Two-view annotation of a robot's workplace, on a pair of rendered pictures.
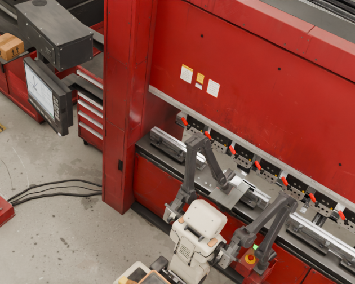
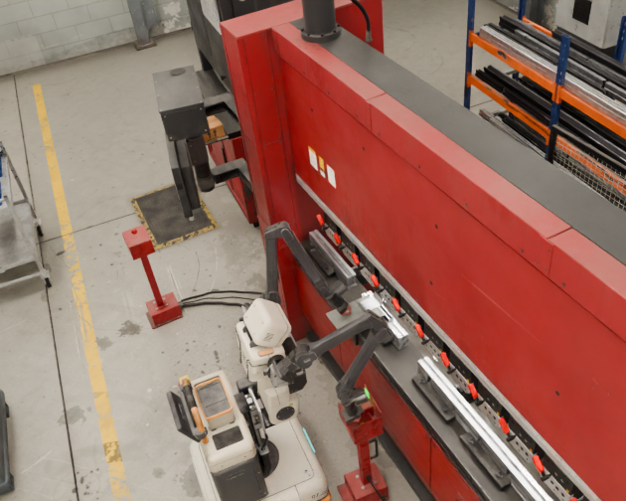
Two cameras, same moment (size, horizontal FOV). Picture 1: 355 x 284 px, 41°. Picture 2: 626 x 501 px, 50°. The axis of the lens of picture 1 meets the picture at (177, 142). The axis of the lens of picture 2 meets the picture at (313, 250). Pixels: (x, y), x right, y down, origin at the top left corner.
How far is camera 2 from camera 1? 1.88 m
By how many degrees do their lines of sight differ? 29
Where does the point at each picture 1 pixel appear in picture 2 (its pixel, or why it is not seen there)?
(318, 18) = (400, 85)
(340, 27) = (418, 96)
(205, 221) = (257, 323)
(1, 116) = (221, 214)
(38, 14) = (166, 83)
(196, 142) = (271, 230)
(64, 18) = (187, 87)
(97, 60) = not seen: hidden behind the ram
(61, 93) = (174, 166)
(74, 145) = not seen: hidden behind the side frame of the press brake
